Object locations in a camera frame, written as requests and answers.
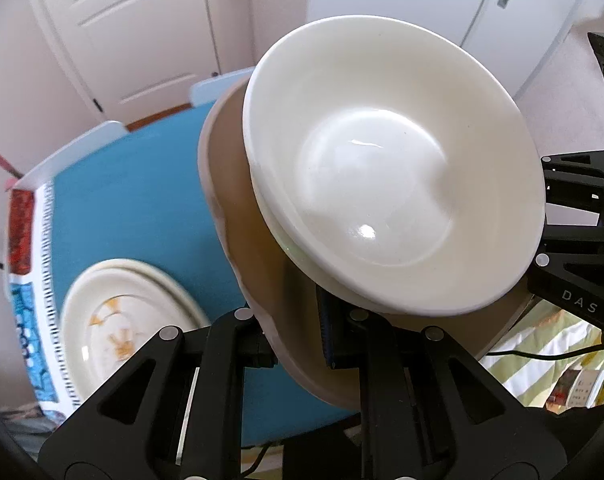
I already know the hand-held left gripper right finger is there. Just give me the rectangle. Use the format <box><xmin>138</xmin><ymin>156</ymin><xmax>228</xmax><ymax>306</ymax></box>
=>
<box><xmin>317</xmin><ymin>287</ymin><xmax>567</xmax><ymax>480</ymax></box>

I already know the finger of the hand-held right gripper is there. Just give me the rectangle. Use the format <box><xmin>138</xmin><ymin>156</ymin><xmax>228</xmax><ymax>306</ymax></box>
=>
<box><xmin>541</xmin><ymin>151</ymin><xmax>604</xmax><ymax>213</ymax></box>
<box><xmin>534</xmin><ymin>222</ymin><xmax>604</xmax><ymax>272</ymax></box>

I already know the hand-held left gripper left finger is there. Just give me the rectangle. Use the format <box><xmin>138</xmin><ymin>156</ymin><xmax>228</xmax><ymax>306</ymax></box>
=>
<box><xmin>36</xmin><ymin>308</ymin><xmax>277</xmax><ymax>480</ymax></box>

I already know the brown bowl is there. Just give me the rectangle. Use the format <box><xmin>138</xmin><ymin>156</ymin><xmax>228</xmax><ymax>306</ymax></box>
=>
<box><xmin>197</xmin><ymin>80</ymin><xmax>533</xmax><ymax>409</ymax></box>

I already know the cream plate with cartoon print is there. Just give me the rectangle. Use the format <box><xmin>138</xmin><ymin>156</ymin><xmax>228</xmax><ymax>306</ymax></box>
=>
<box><xmin>69</xmin><ymin>267</ymin><xmax>203</xmax><ymax>404</ymax></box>

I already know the large white plate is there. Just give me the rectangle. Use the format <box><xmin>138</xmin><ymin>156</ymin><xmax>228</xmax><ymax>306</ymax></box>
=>
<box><xmin>60</xmin><ymin>258</ymin><xmax>213</xmax><ymax>406</ymax></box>

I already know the white bowl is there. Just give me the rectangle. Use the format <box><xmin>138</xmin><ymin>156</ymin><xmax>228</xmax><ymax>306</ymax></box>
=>
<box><xmin>242</xmin><ymin>16</ymin><xmax>548</xmax><ymax>311</ymax></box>

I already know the yellow and white cloth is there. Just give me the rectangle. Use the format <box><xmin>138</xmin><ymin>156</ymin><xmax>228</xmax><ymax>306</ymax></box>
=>
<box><xmin>482</xmin><ymin>300</ymin><xmax>604</xmax><ymax>411</ymax></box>

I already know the small printed box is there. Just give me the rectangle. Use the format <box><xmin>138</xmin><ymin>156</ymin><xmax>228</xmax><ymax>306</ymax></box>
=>
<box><xmin>546</xmin><ymin>366</ymin><xmax>604</xmax><ymax>412</ymax></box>

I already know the blue tablecloth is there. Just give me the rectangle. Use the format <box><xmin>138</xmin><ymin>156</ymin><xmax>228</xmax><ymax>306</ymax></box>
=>
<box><xmin>46</xmin><ymin>105</ymin><xmax>363</xmax><ymax>446</ymax></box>

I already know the printed plastic table cover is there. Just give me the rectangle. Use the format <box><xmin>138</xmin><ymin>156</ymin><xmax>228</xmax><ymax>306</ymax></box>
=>
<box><xmin>4</xmin><ymin>180</ymin><xmax>87</xmax><ymax>417</ymax></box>

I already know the white chair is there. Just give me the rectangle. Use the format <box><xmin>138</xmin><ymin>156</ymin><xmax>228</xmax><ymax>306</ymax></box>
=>
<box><xmin>19</xmin><ymin>120</ymin><xmax>128</xmax><ymax>189</ymax></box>
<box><xmin>189</xmin><ymin>66</ymin><xmax>257</xmax><ymax>107</ymax></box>

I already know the white door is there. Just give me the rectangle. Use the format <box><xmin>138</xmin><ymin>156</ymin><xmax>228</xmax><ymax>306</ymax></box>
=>
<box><xmin>22</xmin><ymin>0</ymin><xmax>263</xmax><ymax>127</ymax></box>

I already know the black cable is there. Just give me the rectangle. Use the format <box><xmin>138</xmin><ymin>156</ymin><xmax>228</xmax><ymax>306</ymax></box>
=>
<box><xmin>482</xmin><ymin>342</ymin><xmax>604</xmax><ymax>362</ymax></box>

